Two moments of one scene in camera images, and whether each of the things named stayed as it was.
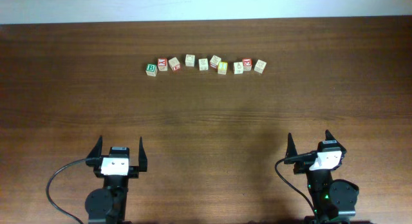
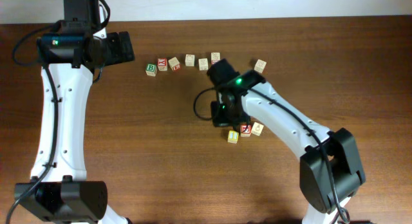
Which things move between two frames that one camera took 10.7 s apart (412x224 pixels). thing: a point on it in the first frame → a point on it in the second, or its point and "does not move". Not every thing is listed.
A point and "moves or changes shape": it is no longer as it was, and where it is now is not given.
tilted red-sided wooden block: [174, 64] does not move
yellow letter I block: [222, 69] moves or changes shape
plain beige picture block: [190, 60] does not move
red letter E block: [247, 64] → [245, 130]
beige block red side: [203, 65] does not move
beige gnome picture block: [238, 67] → [257, 129]
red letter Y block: [163, 64] does not move
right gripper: [291, 151] → [219, 119]
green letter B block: [151, 69] does not move
